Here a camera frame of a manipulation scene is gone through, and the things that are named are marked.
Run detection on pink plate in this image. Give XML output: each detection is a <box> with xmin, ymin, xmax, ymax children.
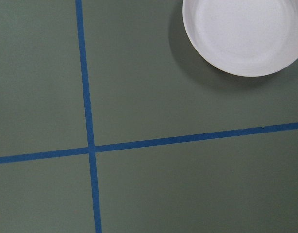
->
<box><xmin>182</xmin><ymin>0</ymin><xmax>298</xmax><ymax>77</ymax></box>

